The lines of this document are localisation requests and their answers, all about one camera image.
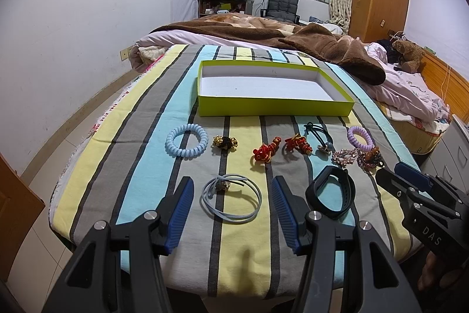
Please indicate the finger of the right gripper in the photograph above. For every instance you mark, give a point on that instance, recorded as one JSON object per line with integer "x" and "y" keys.
{"x": 414, "y": 177}
{"x": 399, "y": 188}

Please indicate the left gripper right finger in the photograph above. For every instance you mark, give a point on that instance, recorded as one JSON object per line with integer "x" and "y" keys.
{"x": 290, "y": 210}

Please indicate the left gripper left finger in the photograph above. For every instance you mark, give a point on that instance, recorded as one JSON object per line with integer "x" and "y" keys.
{"x": 176, "y": 213}

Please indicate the black fitness band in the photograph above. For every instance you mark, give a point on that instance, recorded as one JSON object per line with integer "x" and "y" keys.
{"x": 332, "y": 192}

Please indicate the red gold knot ornament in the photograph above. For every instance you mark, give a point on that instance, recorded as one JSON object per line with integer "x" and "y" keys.
{"x": 265, "y": 152}

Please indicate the black cord teal bead tie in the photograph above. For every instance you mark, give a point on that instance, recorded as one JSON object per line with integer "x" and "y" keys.
{"x": 325, "y": 140}

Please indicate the pink beaded hair clip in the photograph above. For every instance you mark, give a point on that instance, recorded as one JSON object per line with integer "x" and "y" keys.
{"x": 344, "y": 157}

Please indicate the person right hand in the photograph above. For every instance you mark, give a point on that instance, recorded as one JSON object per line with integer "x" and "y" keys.
{"x": 432, "y": 276}

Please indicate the grey nightstand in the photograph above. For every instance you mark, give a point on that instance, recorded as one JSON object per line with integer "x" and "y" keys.
{"x": 450, "y": 158}

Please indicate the striped bed sheet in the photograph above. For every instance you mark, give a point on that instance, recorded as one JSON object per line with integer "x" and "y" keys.
{"x": 153, "y": 136}

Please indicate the wooden headboard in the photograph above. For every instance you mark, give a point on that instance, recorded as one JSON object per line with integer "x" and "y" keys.
{"x": 446, "y": 82}

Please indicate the brown teddy bear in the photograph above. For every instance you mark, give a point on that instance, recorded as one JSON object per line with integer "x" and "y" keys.
{"x": 410, "y": 56}

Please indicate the green cardboard tray box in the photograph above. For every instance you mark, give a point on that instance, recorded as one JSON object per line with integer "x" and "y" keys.
{"x": 236, "y": 88}

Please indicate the brown fleece blanket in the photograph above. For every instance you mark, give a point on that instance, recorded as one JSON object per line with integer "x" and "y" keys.
{"x": 312, "y": 39}

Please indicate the wooden door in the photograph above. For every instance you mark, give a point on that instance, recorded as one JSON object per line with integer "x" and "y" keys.
{"x": 20, "y": 208}

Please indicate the black office chair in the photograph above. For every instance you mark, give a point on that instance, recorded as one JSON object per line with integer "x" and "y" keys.
{"x": 282, "y": 10}

